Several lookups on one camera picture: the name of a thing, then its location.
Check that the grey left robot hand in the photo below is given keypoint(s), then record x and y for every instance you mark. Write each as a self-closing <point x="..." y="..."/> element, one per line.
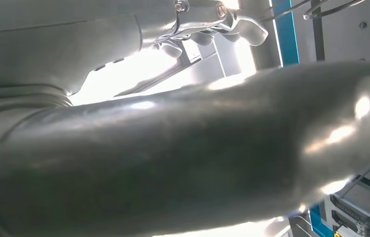
<point x="172" y="157"/>

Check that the blue vertical panel strip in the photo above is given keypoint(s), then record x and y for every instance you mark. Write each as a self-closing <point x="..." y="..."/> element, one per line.
<point x="286" y="32"/>

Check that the black vertical post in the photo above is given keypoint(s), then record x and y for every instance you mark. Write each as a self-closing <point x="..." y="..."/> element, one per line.
<point x="318" y="39"/>

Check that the grey metal machine frame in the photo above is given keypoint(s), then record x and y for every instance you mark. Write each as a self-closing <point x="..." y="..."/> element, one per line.
<point x="355" y="212"/>

